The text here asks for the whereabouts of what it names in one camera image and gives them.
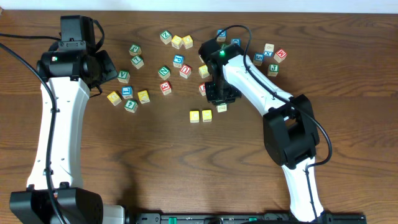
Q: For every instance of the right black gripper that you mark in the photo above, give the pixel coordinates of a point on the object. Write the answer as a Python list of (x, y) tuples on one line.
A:
[(221, 95)]

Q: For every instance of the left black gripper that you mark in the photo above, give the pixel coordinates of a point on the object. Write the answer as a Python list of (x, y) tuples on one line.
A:
[(106, 66)]

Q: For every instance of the green R block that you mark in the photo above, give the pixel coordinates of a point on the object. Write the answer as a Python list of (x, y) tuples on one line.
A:
[(222, 108)]

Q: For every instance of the yellow O block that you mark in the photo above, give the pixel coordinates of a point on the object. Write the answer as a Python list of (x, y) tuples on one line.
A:
[(207, 116)]

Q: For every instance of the yellow C block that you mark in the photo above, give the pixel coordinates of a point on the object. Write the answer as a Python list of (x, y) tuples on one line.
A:
[(194, 116)]

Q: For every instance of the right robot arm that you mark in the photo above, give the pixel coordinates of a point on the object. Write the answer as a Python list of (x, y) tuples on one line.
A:
[(290, 134)]

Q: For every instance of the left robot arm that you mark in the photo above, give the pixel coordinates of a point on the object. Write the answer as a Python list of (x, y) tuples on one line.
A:
[(73, 65)]

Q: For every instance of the red A block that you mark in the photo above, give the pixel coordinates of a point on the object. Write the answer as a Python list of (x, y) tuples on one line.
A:
[(202, 89)]

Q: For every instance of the green V block left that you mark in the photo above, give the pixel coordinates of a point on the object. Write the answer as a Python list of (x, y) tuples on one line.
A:
[(123, 76)]

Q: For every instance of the yellow S block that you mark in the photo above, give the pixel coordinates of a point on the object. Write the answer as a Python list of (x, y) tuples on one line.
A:
[(203, 71)]

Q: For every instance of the yellow block far left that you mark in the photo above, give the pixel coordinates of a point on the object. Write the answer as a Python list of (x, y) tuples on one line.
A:
[(114, 98)]

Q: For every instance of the blue L block left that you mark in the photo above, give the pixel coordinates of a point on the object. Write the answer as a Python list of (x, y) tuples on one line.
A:
[(127, 92)]

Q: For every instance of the green 7 block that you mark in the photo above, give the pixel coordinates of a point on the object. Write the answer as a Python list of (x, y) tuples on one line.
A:
[(137, 62)]

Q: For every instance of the red U block left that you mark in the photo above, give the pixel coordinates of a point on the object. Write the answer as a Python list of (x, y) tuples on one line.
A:
[(185, 71)]

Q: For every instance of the green 4 block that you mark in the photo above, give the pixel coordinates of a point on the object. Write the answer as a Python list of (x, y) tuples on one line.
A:
[(131, 106)]

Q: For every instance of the yellow block lower left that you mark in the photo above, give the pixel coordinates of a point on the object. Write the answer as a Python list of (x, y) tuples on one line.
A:
[(143, 96)]

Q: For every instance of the blue P block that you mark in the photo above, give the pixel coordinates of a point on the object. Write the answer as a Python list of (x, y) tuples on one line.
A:
[(178, 61)]

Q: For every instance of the blue 5 block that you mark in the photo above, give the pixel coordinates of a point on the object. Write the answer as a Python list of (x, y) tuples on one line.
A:
[(258, 59)]

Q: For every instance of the blue D block lower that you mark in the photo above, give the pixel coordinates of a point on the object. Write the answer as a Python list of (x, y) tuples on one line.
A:
[(236, 41)]

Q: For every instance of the blue d block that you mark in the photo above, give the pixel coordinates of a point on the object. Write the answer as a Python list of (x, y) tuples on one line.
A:
[(221, 35), (236, 41)]

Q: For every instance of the red E block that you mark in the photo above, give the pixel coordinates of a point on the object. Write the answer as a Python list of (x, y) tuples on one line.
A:
[(165, 88)]

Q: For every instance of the blue D block upper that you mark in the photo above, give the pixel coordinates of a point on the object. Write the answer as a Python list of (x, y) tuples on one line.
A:
[(221, 35)]

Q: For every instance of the green N block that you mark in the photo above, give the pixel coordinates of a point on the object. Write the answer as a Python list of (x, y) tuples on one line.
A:
[(164, 72)]

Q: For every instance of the green J block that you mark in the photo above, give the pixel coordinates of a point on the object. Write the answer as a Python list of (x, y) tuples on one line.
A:
[(273, 70)]

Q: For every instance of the yellow block top right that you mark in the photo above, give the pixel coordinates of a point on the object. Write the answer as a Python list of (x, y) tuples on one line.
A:
[(187, 41)]

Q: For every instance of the blue X block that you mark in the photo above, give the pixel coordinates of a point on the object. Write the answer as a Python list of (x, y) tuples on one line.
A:
[(268, 50)]

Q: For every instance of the yellow block top left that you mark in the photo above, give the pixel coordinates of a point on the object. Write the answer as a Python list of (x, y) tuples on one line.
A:
[(177, 42)]

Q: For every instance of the red M block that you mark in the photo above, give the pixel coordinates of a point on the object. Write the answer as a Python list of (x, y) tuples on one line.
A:
[(280, 55)]

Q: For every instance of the green Z block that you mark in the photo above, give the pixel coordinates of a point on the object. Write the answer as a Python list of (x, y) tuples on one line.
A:
[(166, 37)]

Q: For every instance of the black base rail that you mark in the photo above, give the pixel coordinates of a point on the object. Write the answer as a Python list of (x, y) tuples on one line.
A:
[(277, 218)]

